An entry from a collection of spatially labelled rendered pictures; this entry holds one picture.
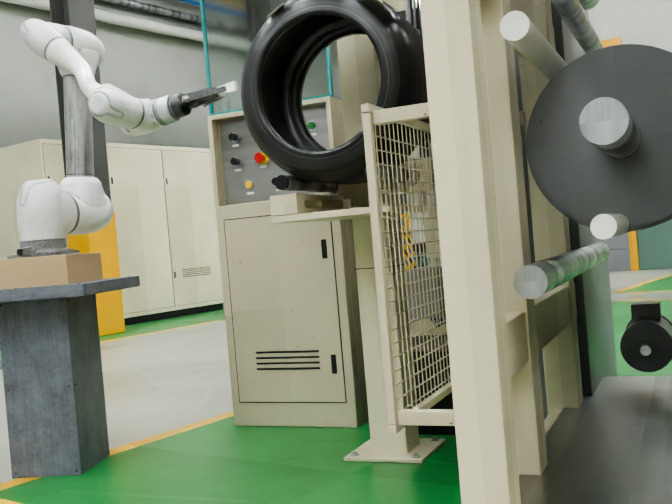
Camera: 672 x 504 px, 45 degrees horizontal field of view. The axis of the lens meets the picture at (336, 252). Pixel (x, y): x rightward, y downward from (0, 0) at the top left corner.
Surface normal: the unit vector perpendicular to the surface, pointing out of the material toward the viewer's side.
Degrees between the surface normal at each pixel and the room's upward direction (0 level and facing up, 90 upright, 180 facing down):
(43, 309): 90
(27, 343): 90
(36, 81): 90
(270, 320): 90
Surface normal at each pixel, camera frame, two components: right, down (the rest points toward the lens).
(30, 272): -0.11, 0.02
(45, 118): 0.80, -0.06
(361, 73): -0.40, 0.04
